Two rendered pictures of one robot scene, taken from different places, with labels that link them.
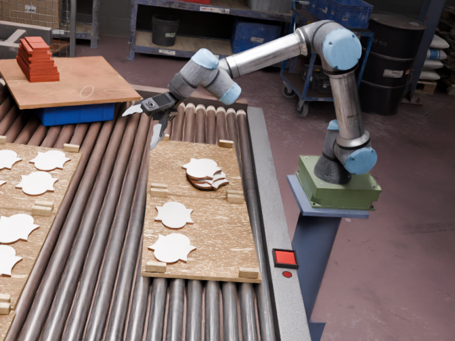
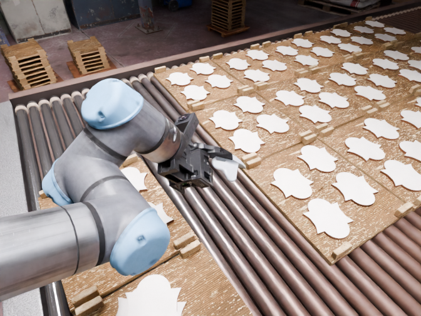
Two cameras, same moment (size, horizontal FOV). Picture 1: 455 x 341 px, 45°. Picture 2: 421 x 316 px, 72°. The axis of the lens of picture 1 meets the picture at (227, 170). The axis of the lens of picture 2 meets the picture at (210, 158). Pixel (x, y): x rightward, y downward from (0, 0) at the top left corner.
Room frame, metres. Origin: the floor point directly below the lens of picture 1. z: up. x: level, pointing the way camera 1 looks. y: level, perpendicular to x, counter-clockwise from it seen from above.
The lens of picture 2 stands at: (2.01, 0.11, 1.65)
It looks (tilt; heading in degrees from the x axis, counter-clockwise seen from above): 43 degrees down; 156
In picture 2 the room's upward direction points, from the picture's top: straight up
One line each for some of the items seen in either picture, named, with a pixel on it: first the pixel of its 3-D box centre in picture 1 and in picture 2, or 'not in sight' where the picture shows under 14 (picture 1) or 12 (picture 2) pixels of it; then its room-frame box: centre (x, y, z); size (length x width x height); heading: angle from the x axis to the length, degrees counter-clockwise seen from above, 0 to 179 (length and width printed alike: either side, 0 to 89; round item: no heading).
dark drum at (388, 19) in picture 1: (382, 63); not in sight; (5.45, -1.35, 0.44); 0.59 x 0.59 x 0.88
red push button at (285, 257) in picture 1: (285, 258); not in sight; (1.38, -0.23, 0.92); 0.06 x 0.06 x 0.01; 7
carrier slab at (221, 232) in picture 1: (199, 235); (113, 218); (1.42, 0.05, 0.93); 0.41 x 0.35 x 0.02; 10
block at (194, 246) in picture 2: (158, 187); (190, 249); (1.62, 0.23, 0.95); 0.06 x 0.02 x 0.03; 100
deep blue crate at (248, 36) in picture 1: (254, 34); not in sight; (6.11, -0.04, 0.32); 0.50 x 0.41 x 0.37; 99
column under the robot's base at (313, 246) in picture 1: (302, 276); not in sight; (1.92, -0.41, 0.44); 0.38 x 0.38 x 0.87; 13
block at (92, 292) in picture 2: (235, 199); (85, 296); (1.63, -0.05, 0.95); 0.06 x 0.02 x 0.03; 100
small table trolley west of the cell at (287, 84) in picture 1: (320, 60); not in sight; (5.13, -0.69, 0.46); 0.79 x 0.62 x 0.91; 13
